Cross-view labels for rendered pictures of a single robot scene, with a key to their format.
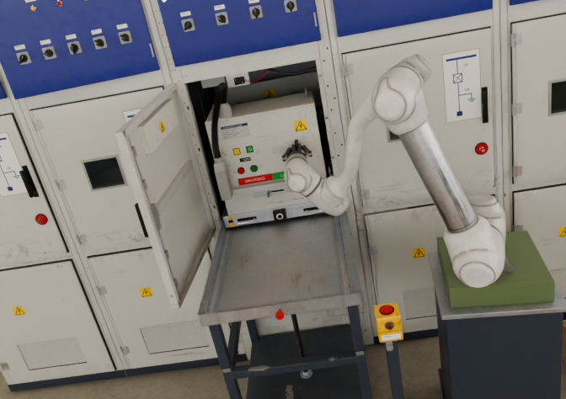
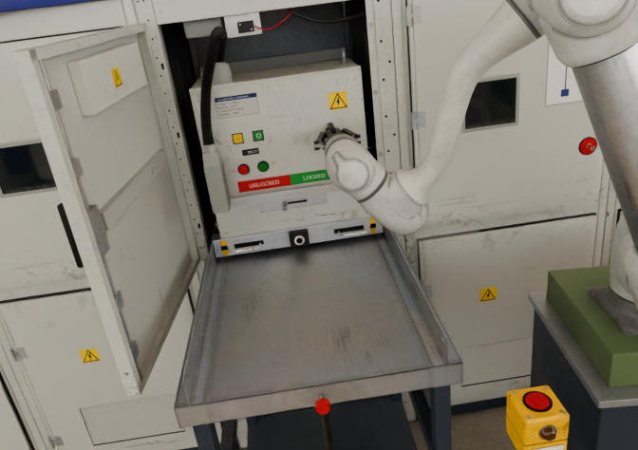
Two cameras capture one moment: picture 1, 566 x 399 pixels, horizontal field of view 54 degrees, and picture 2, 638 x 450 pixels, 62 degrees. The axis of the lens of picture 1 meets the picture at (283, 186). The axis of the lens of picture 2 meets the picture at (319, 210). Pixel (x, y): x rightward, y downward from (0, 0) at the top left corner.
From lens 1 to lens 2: 95 cm
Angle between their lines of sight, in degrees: 8
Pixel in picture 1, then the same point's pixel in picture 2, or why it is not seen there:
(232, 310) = (237, 398)
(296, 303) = (351, 384)
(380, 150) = not seen: hidden behind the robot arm
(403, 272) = (464, 321)
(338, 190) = (417, 191)
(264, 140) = (282, 122)
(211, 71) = (202, 8)
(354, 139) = (458, 98)
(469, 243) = not seen: outside the picture
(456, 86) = not seen: hidden behind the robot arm
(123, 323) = (53, 403)
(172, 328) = (129, 407)
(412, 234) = (481, 268)
